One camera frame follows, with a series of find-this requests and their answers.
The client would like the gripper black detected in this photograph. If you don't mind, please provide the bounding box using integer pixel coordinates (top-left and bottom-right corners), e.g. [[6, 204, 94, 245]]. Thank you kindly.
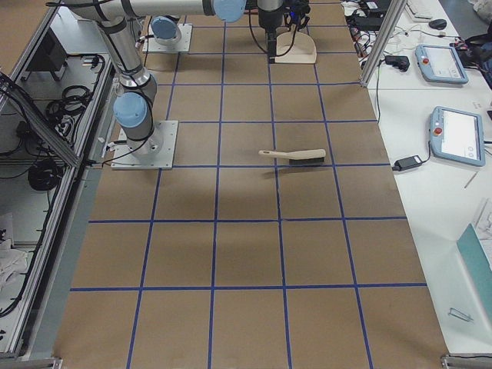
[[257, 0, 284, 64]]

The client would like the beige plastic dustpan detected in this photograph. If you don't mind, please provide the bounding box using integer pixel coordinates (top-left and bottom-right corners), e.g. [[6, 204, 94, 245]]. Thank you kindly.
[[275, 32, 317, 65]]

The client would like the white hand brush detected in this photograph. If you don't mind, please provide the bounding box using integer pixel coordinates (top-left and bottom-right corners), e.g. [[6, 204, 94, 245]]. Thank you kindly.
[[258, 148, 326, 166]]

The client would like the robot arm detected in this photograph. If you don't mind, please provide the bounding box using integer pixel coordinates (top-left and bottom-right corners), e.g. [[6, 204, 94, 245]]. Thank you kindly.
[[150, 1, 296, 64], [45, 1, 246, 156]]

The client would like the far teach pendant tablet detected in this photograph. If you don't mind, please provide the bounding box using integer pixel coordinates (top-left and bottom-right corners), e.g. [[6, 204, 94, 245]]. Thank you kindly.
[[414, 45, 469, 85]]

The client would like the teach pendant tablet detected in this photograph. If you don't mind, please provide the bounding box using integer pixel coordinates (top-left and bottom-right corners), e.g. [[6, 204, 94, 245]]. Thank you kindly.
[[429, 106, 485, 167], [414, 45, 469, 85]]

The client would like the near teach pendant tablet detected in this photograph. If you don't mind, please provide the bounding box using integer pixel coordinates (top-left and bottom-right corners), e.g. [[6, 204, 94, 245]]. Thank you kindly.
[[429, 106, 485, 167]]

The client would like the teal folder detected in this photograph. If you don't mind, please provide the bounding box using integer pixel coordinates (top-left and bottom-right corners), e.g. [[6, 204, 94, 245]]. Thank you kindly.
[[457, 223, 491, 322]]

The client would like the white crumpled cloth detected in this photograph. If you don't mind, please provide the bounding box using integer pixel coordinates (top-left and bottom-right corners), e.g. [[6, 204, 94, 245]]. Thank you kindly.
[[0, 213, 28, 293]]

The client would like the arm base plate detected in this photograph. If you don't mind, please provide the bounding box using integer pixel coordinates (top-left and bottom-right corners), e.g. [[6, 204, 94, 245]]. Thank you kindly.
[[142, 23, 193, 54], [111, 121, 178, 170]]

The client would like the aluminium frame post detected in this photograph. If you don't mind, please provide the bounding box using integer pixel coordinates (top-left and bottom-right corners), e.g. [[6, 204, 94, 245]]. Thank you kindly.
[[360, 0, 407, 87]]

